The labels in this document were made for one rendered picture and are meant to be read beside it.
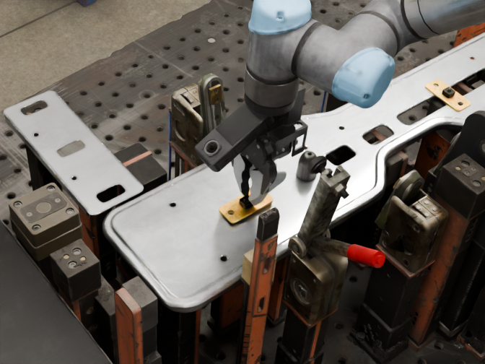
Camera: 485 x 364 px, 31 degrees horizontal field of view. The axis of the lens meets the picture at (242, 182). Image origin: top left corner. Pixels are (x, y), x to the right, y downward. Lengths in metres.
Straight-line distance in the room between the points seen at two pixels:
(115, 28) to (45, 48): 0.28
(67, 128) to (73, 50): 1.78
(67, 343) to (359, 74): 0.51
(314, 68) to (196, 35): 1.09
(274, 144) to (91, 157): 0.34
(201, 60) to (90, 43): 1.23
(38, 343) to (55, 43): 2.20
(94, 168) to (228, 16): 0.93
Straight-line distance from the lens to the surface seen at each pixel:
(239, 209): 1.35
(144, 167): 1.45
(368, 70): 1.08
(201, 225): 1.34
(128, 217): 1.35
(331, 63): 1.09
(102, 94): 2.00
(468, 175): 1.32
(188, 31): 2.18
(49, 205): 1.30
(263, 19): 1.11
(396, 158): 1.50
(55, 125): 1.50
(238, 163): 1.31
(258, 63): 1.15
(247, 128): 1.21
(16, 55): 3.26
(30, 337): 1.20
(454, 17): 1.12
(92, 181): 1.40
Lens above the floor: 2.02
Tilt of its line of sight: 47 degrees down
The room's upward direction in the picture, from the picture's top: 5 degrees clockwise
